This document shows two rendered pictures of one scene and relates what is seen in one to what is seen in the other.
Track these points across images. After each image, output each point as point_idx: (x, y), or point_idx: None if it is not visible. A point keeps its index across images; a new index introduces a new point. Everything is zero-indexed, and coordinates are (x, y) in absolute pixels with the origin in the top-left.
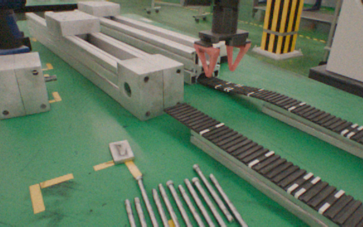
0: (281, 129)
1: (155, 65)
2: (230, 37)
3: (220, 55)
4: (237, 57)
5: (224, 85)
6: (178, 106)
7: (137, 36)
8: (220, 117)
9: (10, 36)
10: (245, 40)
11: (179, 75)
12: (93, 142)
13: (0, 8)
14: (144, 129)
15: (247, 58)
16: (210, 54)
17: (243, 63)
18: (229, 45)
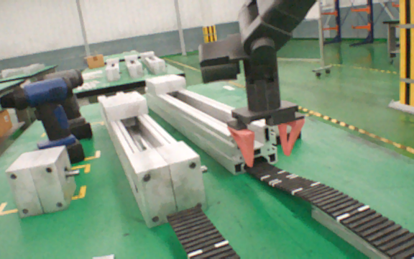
0: (328, 248)
1: (164, 159)
2: (268, 115)
3: (274, 134)
4: (290, 137)
5: (274, 175)
6: (185, 212)
7: (187, 115)
8: (248, 226)
9: (57, 127)
10: (294, 116)
11: (194, 170)
12: (83, 253)
13: (48, 102)
14: (144, 240)
15: (330, 132)
16: (242, 139)
17: (321, 139)
18: (269, 124)
